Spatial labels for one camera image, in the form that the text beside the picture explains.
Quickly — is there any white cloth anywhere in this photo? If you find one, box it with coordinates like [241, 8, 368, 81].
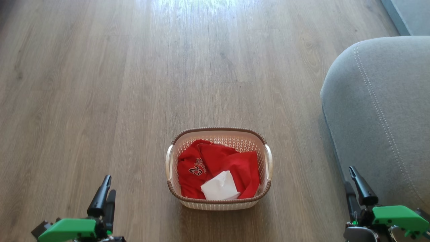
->
[201, 170, 241, 201]

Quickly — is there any beige plastic laundry basket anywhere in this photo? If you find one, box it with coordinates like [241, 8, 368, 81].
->
[165, 127, 273, 211]

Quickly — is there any grey fabric sofa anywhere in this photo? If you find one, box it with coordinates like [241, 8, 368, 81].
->
[320, 36, 430, 224]

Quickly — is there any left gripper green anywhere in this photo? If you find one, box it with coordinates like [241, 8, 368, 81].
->
[31, 175, 126, 242]

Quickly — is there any grey-blue upholstered furniture piece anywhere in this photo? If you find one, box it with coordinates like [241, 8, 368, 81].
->
[381, 0, 430, 36]

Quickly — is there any red basketball jersey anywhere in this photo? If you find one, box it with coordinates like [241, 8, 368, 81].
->
[177, 139, 261, 199]

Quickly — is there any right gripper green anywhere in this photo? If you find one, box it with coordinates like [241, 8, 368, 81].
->
[343, 166, 430, 242]

